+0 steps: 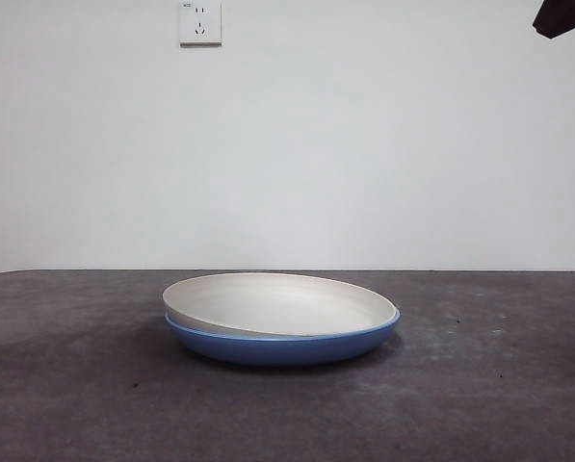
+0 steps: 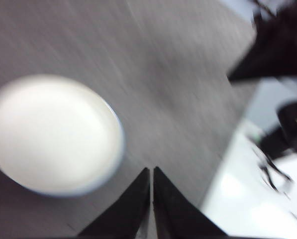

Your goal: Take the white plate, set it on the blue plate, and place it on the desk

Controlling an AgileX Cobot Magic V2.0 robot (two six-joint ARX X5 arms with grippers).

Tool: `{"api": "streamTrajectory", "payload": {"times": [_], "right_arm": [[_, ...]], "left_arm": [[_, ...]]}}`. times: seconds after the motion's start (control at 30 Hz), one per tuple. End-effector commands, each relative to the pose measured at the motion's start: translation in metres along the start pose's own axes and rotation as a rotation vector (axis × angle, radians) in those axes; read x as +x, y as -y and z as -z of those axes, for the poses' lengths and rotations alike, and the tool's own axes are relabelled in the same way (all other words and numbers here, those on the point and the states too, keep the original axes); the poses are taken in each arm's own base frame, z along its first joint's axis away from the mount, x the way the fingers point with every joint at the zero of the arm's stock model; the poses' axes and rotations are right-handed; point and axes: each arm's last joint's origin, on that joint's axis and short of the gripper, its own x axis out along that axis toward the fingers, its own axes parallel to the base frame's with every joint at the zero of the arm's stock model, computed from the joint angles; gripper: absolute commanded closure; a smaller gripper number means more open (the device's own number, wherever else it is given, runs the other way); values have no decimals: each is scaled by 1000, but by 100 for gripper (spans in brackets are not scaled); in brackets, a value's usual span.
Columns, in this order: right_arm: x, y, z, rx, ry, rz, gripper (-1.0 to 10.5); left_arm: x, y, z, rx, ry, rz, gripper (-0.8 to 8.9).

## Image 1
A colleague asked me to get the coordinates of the white round plate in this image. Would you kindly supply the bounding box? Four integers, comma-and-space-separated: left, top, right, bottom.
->
161, 271, 398, 338

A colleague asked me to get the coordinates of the blue round plate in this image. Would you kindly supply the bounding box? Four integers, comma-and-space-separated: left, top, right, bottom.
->
165, 310, 402, 370

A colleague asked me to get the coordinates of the white wall socket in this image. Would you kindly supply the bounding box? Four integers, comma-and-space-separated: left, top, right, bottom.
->
178, 0, 222, 48

